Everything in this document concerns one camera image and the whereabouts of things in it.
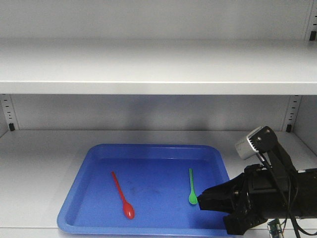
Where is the green circuit board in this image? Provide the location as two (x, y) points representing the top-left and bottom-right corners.
(267, 219), (284, 238)

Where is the green plastic spoon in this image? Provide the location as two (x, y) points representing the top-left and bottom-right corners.
(189, 168), (198, 205)

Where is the black shelf clip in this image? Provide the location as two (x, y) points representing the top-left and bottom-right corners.
(309, 31), (317, 41)
(286, 124), (292, 132)
(8, 123), (15, 131)

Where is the black shelf clip upper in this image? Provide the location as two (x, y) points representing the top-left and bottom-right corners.
(309, 31), (317, 41)

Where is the black shelf clip left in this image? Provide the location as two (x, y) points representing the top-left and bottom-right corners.
(8, 123), (15, 131)

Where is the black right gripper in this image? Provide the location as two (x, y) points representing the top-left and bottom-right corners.
(198, 165), (317, 235)

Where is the blue plastic tray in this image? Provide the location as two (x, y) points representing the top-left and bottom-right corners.
(57, 144), (229, 237)

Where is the red plastic spoon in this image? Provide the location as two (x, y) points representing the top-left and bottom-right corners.
(111, 171), (135, 220)

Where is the white cabinet shelf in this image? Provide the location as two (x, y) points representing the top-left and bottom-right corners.
(0, 39), (317, 95)

